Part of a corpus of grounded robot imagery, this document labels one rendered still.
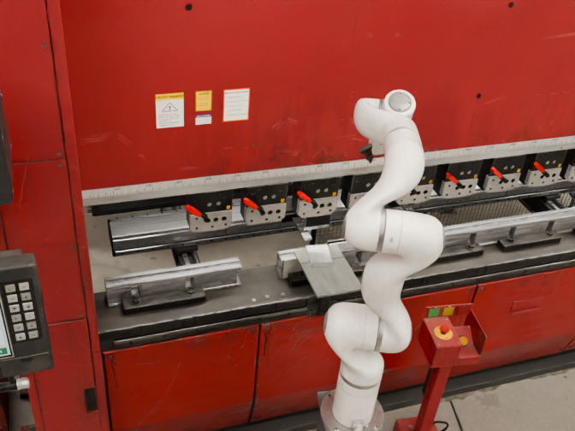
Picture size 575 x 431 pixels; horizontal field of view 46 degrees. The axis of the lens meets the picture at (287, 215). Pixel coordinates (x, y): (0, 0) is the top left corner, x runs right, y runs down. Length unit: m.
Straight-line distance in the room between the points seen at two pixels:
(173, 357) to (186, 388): 0.20
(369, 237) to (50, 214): 0.96
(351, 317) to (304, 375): 1.21
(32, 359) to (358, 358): 0.85
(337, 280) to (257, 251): 1.71
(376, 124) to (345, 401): 0.79
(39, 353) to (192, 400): 1.14
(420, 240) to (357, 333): 0.39
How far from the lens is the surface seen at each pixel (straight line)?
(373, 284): 1.64
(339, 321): 1.80
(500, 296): 3.18
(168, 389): 2.80
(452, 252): 2.95
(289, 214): 2.79
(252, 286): 2.66
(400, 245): 1.52
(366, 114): 1.78
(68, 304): 2.27
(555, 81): 2.76
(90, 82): 2.07
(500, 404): 3.66
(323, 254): 2.64
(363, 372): 1.90
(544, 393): 3.81
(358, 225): 1.50
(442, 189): 2.74
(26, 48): 1.80
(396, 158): 1.51
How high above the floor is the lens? 2.66
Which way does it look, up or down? 36 degrees down
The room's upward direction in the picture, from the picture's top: 6 degrees clockwise
